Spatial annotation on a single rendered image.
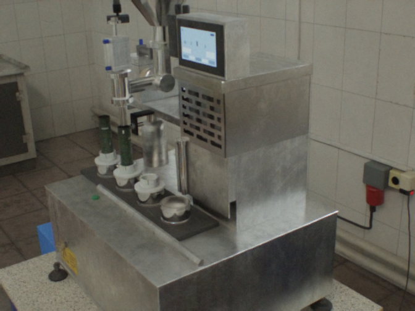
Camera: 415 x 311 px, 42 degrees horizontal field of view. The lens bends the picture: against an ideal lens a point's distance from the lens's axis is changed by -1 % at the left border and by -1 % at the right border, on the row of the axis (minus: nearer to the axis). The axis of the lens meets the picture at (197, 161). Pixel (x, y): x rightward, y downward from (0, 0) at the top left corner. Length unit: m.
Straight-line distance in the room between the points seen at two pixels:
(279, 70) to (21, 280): 0.93
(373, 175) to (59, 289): 1.63
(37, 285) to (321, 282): 0.76
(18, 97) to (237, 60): 3.28
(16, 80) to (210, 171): 3.18
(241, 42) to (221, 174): 0.27
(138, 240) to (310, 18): 1.92
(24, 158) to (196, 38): 3.39
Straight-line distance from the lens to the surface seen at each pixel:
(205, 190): 1.20
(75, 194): 1.43
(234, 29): 1.04
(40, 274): 1.64
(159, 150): 1.52
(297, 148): 1.23
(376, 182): 2.67
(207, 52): 1.08
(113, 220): 1.27
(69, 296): 1.52
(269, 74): 1.12
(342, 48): 2.74
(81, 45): 5.10
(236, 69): 1.06
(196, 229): 1.18
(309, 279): 1.32
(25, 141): 4.32
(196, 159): 1.20
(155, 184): 1.28
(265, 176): 1.19
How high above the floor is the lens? 1.61
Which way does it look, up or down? 22 degrees down
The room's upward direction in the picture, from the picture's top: 2 degrees counter-clockwise
